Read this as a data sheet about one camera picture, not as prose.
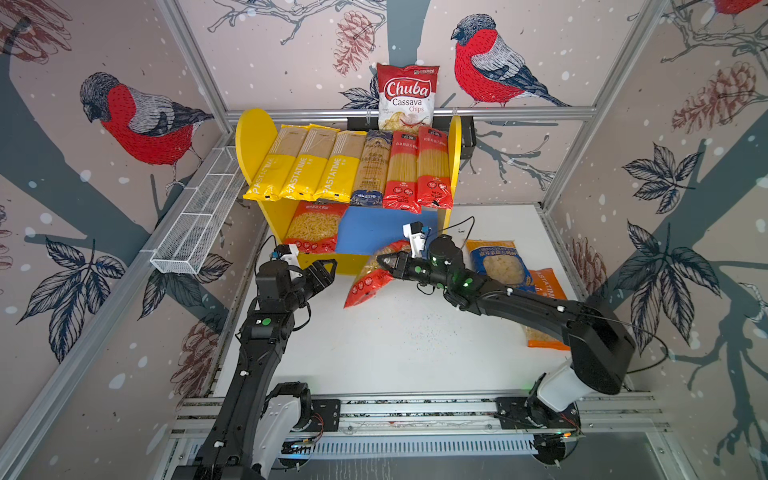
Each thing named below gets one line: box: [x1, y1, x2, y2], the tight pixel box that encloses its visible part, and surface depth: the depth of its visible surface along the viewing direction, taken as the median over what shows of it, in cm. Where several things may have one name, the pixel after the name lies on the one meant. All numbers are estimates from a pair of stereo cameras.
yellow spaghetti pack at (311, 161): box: [280, 124, 341, 202], surface depth 74 cm
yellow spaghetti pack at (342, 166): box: [314, 130, 368, 203], surface depth 74 cm
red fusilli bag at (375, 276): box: [344, 240, 412, 309], surface depth 73 cm
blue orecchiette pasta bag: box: [466, 239, 536, 293], surface depth 100 cm
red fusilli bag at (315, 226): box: [284, 200, 349, 254], surface depth 93 cm
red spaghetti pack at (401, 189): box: [383, 131, 422, 214], surface depth 69 cm
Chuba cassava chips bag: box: [376, 63, 440, 133], surface depth 87 cm
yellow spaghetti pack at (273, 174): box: [243, 124, 311, 201], surface depth 74 cm
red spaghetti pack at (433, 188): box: [416, 126, 453, 209], surface depth 70 cm
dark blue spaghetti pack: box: [351, 130, 393, 207], surface depth 72 cm
